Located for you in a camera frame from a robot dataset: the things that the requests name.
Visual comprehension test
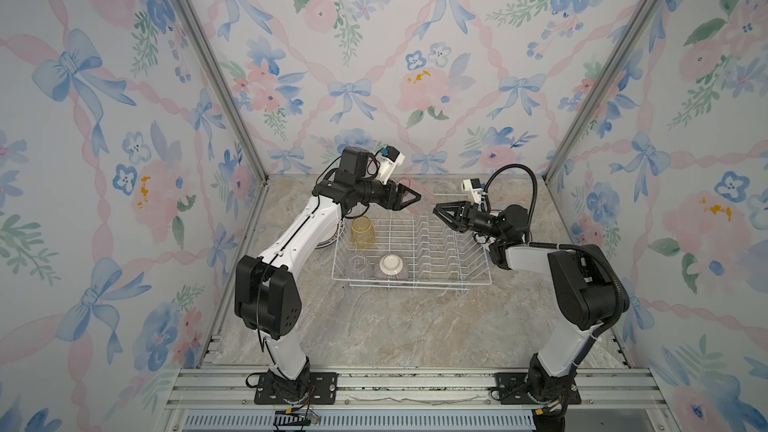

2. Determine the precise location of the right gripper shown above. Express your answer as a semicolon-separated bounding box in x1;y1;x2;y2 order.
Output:
434;207;504;246

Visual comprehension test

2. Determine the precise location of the yellow glass cup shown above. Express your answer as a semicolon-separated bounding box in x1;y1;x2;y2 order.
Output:
351;216;376;249

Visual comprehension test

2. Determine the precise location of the clear glass cup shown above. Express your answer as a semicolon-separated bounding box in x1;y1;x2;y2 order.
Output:
346;254;372;279

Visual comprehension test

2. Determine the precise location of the pink glass cup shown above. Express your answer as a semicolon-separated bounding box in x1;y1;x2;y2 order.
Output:
398;177;434;208

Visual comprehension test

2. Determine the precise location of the white plate green red rim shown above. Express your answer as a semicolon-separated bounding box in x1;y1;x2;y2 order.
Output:
316;220;345;249

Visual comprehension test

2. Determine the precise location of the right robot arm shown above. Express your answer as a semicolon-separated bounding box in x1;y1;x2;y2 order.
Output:
433;201;630;406

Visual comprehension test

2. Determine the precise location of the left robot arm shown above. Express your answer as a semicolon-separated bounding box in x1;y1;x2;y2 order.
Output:
234;146;421;403

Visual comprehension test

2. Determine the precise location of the striped ceramic bowl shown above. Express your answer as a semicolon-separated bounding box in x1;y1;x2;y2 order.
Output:
377;254;409;280

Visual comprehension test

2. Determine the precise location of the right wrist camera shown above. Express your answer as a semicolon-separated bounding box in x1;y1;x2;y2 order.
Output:
461;178;484;205

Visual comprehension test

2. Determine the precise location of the white wire dish rack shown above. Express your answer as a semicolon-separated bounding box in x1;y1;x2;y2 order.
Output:
332;194;492;290

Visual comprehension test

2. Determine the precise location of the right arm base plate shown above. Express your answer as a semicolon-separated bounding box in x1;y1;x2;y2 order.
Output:
490;372;582;407

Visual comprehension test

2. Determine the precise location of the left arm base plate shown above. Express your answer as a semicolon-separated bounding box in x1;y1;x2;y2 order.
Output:
246;370;339;406

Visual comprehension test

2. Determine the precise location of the left aluminium corner post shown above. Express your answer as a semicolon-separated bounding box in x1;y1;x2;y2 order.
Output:
170;0;268;186

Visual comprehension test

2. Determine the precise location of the aluminium corner post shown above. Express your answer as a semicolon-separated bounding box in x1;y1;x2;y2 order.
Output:
543;0;663;185
170;0;268;186

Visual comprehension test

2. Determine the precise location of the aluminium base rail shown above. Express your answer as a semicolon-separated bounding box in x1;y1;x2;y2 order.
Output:
156;365;681;431

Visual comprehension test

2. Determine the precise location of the right aluminium corner post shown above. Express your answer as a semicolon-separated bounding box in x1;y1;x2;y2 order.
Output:
543;0;663;185

